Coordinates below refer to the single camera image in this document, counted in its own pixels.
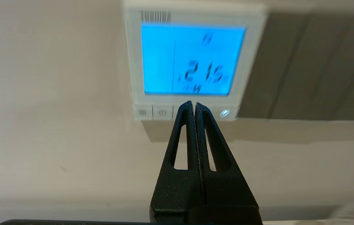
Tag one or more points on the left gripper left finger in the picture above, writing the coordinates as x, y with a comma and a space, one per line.
180, 187

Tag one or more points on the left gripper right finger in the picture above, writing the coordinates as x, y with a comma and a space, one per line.
227, 187

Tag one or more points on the white wall thermostat panel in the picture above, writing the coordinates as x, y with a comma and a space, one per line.
192, 59

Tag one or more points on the dark grey triple rocker switch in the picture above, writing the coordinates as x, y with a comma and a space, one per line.
314, 72

